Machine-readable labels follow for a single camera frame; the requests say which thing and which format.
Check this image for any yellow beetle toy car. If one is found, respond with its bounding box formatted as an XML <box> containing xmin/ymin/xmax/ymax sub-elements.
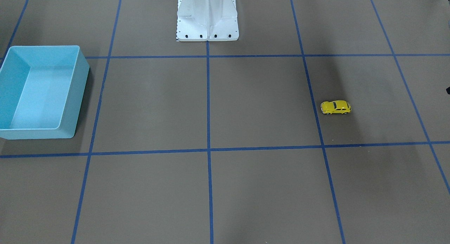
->
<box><xmin>320</xmin><ymin>100</ymin><xmax>352</xmax><ymax>115</ymax></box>

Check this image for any light blue plastic bin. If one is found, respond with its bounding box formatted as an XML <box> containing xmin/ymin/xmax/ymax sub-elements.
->
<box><xmin>0</xmin><ymin>45</ymin><xmax>90</xmax><ymax>140</ymax></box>

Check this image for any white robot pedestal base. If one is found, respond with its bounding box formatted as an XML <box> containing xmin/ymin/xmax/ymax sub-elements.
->
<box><xmin>176</xmin><ymin>0</ymin><xmax>239</xmax><ymax>41</ymax></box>

